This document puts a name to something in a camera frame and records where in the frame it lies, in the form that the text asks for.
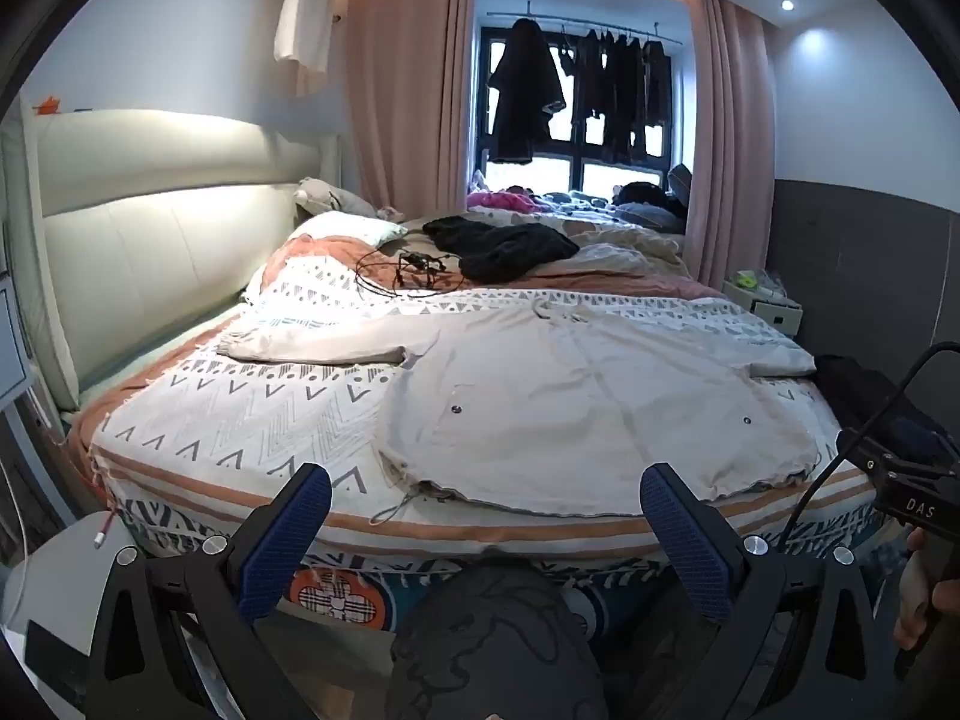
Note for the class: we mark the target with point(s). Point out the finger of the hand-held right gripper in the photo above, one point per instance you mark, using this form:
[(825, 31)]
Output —
[(870, 457)]

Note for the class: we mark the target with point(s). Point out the person's patterned trouser leg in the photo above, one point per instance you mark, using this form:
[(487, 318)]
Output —
[(495, 645)]

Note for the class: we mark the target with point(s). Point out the teal patterned bedsheet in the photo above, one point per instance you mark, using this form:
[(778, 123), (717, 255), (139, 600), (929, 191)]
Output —
[(180, 521)]

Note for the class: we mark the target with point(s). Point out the pink fluffy cloth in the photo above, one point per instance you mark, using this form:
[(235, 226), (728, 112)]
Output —
[(502, 200)]

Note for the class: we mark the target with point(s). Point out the pink curtain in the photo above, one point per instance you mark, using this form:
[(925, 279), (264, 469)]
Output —
[(731, 127), (405, 90)]

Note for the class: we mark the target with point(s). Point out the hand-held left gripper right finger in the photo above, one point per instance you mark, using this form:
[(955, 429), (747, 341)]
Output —
[(682, 540)]

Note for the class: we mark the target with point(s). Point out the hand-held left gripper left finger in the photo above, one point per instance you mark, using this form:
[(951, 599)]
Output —
[(289, 540)]

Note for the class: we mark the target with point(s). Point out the white pillow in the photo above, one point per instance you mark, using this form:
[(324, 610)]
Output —
[(337, 227)]

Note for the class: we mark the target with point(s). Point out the beige duvet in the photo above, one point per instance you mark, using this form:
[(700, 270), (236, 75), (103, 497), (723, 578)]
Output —
[(622, 247)]

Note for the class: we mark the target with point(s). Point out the beige jacket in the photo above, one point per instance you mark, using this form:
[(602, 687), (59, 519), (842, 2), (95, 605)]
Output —
[(562, 405)]

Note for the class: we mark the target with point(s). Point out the black cloth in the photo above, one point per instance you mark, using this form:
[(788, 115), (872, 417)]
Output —
[(862, 390)]

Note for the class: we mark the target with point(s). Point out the dark clothes pile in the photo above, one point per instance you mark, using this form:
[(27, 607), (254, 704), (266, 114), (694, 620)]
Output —
[(645, 199)]

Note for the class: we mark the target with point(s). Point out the beige plush toy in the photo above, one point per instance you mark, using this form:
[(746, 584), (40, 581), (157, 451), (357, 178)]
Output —
[(330, 199)]

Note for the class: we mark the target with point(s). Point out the white side table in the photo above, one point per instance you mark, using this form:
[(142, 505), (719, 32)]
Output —
[(52, 577)]

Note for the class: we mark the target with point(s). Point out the white hanging shirt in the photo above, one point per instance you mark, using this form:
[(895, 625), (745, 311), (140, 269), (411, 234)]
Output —
[(307, 15)]

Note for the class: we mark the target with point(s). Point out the geometric patterned bed blanket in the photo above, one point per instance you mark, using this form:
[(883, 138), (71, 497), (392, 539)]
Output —
[(262, 405)]

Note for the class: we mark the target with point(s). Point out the cream padded headboard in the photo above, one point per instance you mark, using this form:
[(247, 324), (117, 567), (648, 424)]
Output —
[(150, 240)]

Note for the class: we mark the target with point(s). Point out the black knit sweater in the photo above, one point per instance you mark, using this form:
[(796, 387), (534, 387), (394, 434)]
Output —
[(510, 244)]

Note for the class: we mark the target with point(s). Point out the green yellow packet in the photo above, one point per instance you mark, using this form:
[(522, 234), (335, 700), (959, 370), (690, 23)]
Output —
[(746, 280)]

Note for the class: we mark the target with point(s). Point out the black hanging jacket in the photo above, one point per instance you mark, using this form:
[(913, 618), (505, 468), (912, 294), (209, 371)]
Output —
[(525, 90)]

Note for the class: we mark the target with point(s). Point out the grey cushion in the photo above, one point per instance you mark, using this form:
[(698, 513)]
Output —
[(681, 181)]

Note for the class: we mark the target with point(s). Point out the white nightstand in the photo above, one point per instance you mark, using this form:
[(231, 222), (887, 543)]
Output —
[(772, 311)]

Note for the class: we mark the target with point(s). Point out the black framed window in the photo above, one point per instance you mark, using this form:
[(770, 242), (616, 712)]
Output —
[(600, 180)]

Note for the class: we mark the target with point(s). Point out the person's right hand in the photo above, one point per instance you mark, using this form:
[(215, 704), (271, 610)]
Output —
[(915, 600)]

